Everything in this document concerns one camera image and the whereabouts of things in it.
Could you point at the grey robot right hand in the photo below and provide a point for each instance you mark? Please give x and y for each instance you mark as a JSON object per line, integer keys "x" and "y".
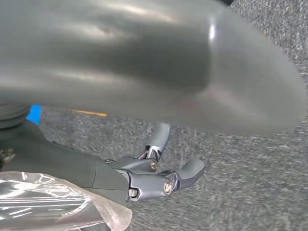
{"x": 72, "y": 165}

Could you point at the blue metal shelf rack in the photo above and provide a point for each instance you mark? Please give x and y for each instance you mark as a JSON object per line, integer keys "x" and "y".
{"x": 34, "y": 114}

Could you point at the clear plastic film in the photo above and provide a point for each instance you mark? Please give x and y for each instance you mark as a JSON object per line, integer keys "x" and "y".
{"x": 47, "y": 204}

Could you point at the black robot right foot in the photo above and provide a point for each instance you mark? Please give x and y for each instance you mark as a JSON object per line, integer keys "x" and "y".
{"x": 226, "y": 2}

